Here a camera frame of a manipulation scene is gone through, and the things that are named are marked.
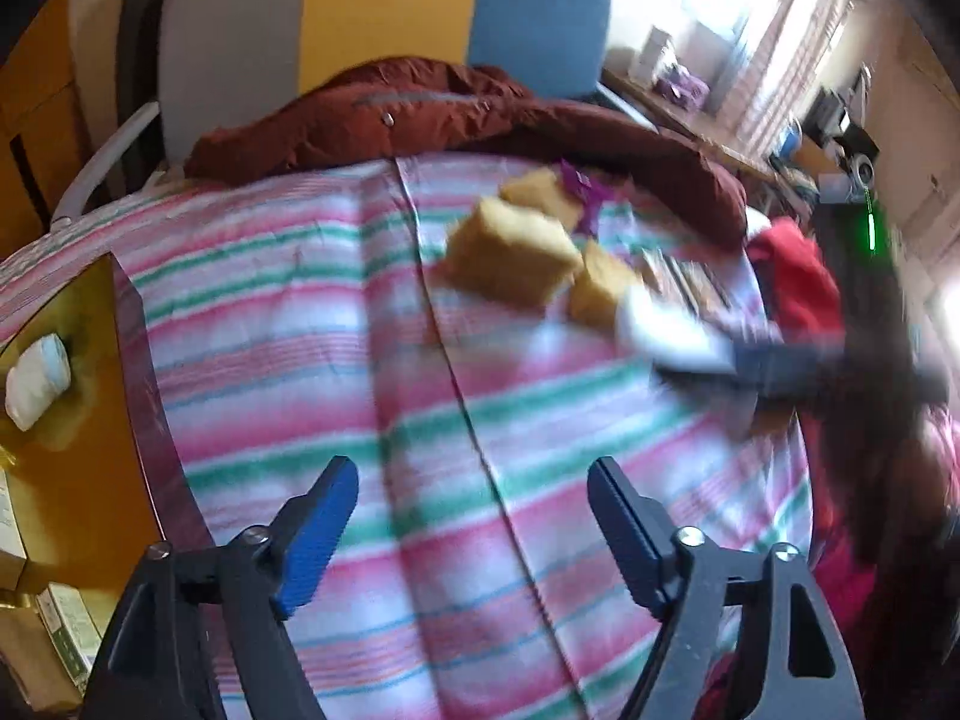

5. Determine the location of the black chair back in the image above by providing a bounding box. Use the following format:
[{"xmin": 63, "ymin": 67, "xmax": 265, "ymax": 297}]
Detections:
[{"xmin": 116, "ymin": 0, "xmax": 182, "ymax": 173}]

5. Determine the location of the grey yellow blue headboard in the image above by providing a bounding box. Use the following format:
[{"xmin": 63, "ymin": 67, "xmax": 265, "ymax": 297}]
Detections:
[{"xmin": 157, "ymin": 0, "xmax": 612, "ymax": 166}]

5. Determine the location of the pink green striped blanket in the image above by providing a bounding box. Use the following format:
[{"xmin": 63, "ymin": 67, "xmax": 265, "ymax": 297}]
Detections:
[{"xmin": 0, "ymin": 154, "xmax": 818, "ymax": 720}]

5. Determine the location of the magenta cloth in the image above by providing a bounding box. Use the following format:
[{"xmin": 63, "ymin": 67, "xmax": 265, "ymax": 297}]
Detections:
[{"xmin": 814, "ymin": 517, "xmax": 880, "ymax": 698}]

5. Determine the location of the black speaker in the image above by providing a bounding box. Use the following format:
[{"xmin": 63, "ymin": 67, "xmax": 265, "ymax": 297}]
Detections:
[{"xmin": 829, "ymin": 124, "xmax": 880, "ymax": 192}]

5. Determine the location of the yellow wooden wardrobe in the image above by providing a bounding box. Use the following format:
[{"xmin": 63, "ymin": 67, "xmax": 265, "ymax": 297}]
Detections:
[{"xmin": 0, "ymin": 0, "xmax": 102, "ymax": 260}]

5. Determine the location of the yellow sponge block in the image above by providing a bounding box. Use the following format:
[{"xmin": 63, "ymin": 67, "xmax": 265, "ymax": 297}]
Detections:
[
  {"xmin": 566, "ymin": 240, "xmax": 646, "ymax": 331},
  {"xmin": 499, "ymin": 169, "xmax": 584, "ymax": 230},
  {"xmin": 444, "ymin": 197, "xmax": 584, "ymax": 308}
]

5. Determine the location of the purple box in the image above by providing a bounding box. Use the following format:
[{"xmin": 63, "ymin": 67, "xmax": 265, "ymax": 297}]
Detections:
[{"xmin": 651, "ymin": 62, "xmax": 710, "ymax": 104}]

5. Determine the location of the purple snack packet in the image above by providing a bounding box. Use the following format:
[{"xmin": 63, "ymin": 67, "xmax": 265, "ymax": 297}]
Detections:
[{"xmin": 559, "ymin": 160, "xmax": 610, "ymax": 232}]

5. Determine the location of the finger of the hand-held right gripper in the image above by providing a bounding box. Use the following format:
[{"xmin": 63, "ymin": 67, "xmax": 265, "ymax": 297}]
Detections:
[{"xmin": 652, "ymin": 341, "xmax": 760, "ymax": 401}]

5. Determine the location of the wooden side desk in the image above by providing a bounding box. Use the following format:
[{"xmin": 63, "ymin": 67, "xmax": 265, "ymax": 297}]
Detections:
[{"xmin": 600, "ymin": 67, "xmax": 777, "ymax": 177}]

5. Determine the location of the red cloth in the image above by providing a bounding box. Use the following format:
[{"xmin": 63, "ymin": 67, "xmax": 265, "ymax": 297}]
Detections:
[{"xmin": 746, "ymin": 216, "xmax": 845, "ymax": 361}]

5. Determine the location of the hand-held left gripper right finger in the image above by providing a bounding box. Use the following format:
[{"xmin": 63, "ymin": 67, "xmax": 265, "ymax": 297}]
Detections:
[{"xmin": 586, "ymin": 456, "xmax": 871, "ymax": 720}]

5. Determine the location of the light curtain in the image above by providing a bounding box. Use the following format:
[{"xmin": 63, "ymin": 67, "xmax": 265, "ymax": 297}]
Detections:
[{"xmin": 739, "ymin": 0, "xmax": 837, "ymax": 158}]

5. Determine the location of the yellow wooden desktop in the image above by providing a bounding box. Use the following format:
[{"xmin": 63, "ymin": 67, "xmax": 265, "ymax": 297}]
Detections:
[{"xmin": 0, "ymin": 253, "xmax": 164, "ymax": 590}]

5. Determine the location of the maroon padded jacket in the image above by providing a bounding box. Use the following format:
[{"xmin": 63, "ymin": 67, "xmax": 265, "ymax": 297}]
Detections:
[{"xmin": 186, "ymin": 58, "xmax": 751, "ymax": 248}]

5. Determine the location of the white cardboard box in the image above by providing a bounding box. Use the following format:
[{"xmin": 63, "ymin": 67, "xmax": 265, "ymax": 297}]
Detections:
[{"xmin": 0, "ymin": 465, "xmax": 31, "ymax": 590}]

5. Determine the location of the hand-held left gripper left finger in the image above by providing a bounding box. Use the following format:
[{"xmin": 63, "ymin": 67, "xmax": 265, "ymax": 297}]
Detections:
[{"xmin": 79, "ymin": 456, "xmax": 359, "ymax": 720}]

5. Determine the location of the green white box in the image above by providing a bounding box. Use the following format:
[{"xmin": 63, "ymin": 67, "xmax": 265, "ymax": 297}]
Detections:
[{"xmin": 36, "ymin": 583, "xmax": 102, "ymax": 695}]

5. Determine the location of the white curved rail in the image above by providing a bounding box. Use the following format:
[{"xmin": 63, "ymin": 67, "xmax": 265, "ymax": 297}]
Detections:
[{"xmin": 51, "ymin": 101, "xmax": 164, "ymax": 227}]

